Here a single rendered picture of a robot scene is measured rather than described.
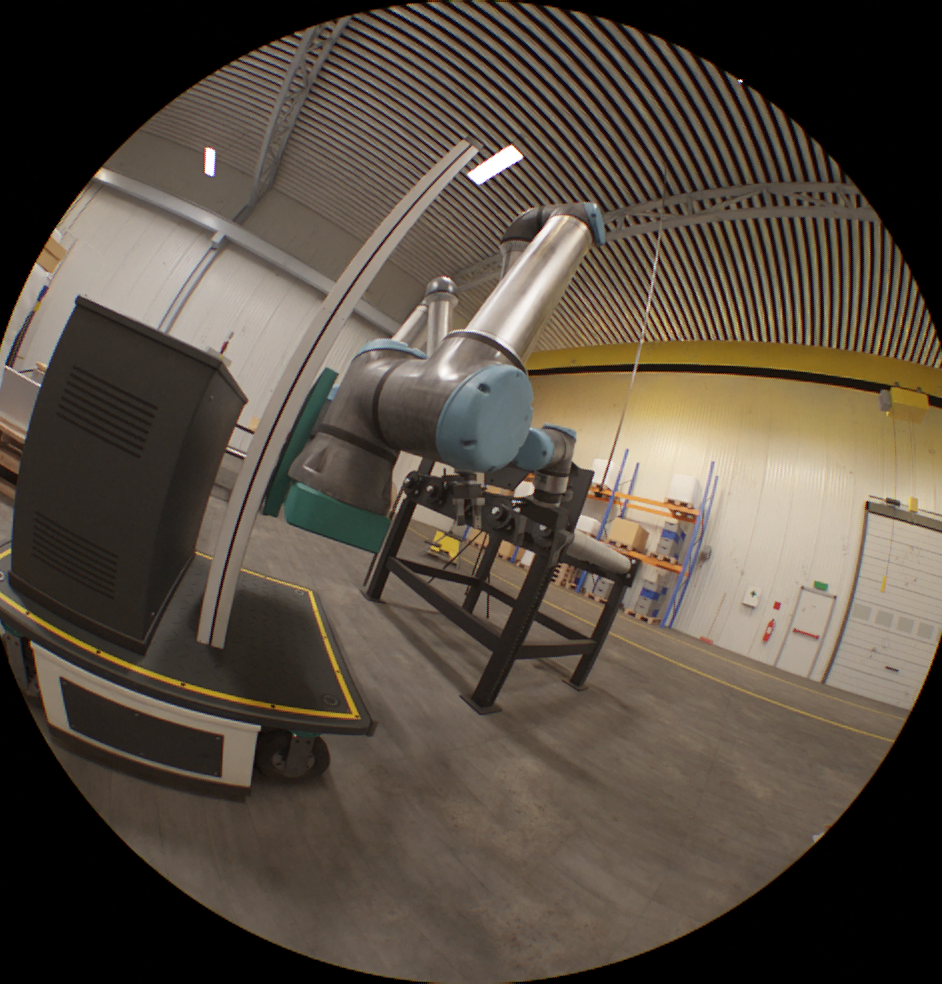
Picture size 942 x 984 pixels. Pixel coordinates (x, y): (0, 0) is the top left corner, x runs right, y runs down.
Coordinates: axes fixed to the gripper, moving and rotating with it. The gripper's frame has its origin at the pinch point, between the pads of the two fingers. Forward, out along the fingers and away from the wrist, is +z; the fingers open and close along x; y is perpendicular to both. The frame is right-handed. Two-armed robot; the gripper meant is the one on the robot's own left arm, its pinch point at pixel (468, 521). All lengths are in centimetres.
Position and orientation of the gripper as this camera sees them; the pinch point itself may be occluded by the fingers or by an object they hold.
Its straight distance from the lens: 121.9
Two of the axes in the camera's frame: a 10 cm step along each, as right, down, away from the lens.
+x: -4.5, 0.2, 9.0
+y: 8.9, -0.3, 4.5
